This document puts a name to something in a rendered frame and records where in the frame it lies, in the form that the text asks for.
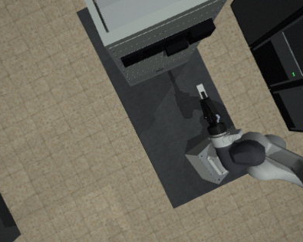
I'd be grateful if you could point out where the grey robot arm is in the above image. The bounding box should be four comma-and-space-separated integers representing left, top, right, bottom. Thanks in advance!
206, 129, 303, 188

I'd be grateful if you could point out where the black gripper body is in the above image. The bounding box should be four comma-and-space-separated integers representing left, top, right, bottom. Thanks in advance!
207, 114, 227, 136

